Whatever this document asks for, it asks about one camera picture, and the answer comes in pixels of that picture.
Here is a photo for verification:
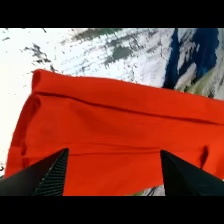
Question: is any red T-shirt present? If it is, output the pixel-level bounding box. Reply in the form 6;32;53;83
4;68;224;197

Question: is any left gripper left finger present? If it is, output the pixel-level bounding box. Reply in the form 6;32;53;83
0;148;70;197

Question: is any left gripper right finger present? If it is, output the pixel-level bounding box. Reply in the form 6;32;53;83
160;149;224;197

